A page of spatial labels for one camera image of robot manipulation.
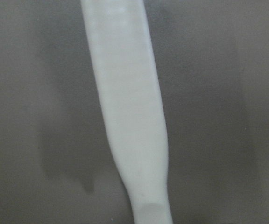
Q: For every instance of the beige hand brush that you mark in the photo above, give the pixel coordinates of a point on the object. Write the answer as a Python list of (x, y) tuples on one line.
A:
[(128, 88)]

